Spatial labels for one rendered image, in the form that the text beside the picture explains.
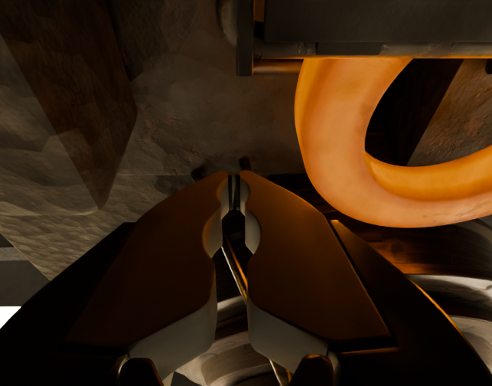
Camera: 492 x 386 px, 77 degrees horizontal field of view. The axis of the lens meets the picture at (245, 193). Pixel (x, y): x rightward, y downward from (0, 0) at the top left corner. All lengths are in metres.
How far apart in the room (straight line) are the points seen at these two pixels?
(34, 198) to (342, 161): 0.16
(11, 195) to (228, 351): 0.25
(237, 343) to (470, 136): 0.28
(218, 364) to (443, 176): 0.28
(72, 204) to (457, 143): 0.30
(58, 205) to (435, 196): 0.22
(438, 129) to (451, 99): 0.03
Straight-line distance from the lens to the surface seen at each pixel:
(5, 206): 0.20
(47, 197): 0.18
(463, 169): 0.25
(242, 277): 0.24
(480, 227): 0.38
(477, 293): 0.34
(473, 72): 0.28
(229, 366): 0.36
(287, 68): 0.22
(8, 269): 9.71
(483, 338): 0.41
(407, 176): 0.23
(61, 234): 0.53
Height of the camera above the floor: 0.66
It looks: 49 degrees up
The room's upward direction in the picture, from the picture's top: 180 degrees counter-clockwise
